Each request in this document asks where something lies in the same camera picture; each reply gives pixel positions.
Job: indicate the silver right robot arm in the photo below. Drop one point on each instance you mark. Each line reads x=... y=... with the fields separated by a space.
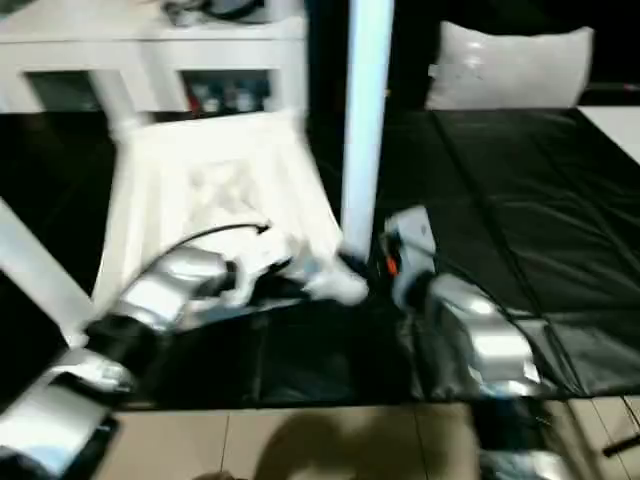
x=485 y=340

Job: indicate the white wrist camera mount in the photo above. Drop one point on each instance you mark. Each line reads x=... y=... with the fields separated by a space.
x=412 y=235
x=260 y=255

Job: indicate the dark robot left foot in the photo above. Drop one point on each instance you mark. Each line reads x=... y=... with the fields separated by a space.
x=220 y=476

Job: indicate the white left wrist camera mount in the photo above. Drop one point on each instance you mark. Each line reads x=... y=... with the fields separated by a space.
x=260 y=255

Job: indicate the dark round device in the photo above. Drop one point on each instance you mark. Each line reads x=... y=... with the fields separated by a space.
x=235 y=7

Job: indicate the white plastic table top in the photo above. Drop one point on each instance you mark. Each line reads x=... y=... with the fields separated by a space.
x=150 y=200

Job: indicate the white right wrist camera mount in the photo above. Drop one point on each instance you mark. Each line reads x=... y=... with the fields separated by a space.
x=412 y=235

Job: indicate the black box with gold label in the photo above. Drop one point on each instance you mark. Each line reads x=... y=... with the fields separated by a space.
x=415 y=50

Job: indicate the black work mat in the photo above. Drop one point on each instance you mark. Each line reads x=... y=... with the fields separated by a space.
x=500 y=200

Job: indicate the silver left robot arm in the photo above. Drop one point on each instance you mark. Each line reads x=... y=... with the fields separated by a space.
x=160 y=290

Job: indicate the white flat board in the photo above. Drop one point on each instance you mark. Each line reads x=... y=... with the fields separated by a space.
x=615 y=130

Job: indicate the grey cushion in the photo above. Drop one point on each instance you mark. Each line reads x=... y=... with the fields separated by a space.
x=510 y=65

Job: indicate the white glass-door cabinet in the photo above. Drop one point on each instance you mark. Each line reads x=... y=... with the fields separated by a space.
x=75 y=50

